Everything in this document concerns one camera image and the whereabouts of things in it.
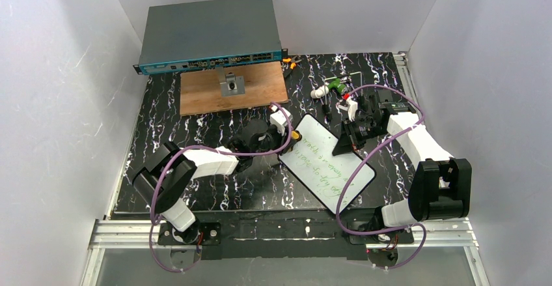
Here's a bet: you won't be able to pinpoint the white dry-erase board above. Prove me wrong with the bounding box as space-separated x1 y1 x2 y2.
279 114 376 214

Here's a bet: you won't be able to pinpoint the yellow whiteboard eraser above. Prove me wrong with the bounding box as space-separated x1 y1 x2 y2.
290 130 302 141

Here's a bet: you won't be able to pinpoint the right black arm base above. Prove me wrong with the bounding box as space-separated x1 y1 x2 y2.
342 208 415 272

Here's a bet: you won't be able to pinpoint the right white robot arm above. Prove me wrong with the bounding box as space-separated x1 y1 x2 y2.
332 90 472 231

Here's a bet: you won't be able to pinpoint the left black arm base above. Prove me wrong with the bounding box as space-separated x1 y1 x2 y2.
158 221 221 246

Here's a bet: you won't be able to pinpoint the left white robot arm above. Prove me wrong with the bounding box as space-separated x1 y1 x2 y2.
131 120 302 233

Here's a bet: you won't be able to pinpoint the black marble pattern mat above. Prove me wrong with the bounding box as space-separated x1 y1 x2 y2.
113 53 415 219

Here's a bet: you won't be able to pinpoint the green white marker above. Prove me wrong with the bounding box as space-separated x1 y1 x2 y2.
310 79 348 99

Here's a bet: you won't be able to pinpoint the brown wooden board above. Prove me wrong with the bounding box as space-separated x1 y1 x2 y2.
180 62 288 116

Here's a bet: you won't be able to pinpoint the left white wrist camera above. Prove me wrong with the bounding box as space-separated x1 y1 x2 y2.
269 106 293 134

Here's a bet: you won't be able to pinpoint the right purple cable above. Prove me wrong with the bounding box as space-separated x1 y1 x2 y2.
335 84 428 270

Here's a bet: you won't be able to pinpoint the grey metal bracket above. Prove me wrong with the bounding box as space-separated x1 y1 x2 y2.
216 66 245 97

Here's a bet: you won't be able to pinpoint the orange handled pliers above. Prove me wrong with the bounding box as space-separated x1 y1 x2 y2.
282 55 302 79

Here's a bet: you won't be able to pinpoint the grey network switch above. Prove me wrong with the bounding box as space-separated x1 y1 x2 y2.
134 0 284 75

